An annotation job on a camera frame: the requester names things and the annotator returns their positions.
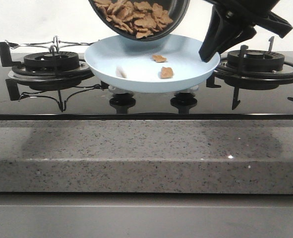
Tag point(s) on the grey cabinet front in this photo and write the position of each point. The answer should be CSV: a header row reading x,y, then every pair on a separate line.
x,y
145,216

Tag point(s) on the light blue plate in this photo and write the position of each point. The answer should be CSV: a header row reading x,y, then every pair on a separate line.
x,y
169,64

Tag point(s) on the brown meat pieces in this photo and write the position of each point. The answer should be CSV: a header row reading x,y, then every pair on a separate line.
x,y
139,19

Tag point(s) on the right black pan support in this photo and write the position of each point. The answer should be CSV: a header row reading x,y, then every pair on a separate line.
x,y
247,83

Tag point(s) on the right gas burner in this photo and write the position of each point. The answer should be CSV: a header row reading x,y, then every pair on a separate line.
x,y
257,64

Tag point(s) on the black frying pan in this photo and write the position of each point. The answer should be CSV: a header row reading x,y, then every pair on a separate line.
x,y
176,8

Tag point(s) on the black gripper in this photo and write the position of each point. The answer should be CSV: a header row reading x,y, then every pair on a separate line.
x,y
223,32

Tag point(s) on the left gas burner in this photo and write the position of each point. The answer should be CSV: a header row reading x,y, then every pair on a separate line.
x,y
50,67

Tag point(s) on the right silver stove knob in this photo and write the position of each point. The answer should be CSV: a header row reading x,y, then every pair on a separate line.
x,y
191,90

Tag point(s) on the silver stove knob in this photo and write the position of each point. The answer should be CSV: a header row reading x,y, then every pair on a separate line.
x,y
191,90
115,90

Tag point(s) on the left black pan support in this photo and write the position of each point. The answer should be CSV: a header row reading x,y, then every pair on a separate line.
x,y
53,46

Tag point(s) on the left silver stove knob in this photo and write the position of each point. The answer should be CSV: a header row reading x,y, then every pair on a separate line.
x,y
115,90

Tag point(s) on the gas burner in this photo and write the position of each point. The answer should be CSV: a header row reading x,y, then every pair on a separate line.
x,y
257,64
50,67

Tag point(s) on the black pan support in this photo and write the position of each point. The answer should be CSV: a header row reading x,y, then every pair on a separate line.
x,y
247,83
53,46

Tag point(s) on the black glass cooktop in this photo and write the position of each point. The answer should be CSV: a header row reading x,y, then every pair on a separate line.
x,y
215,99

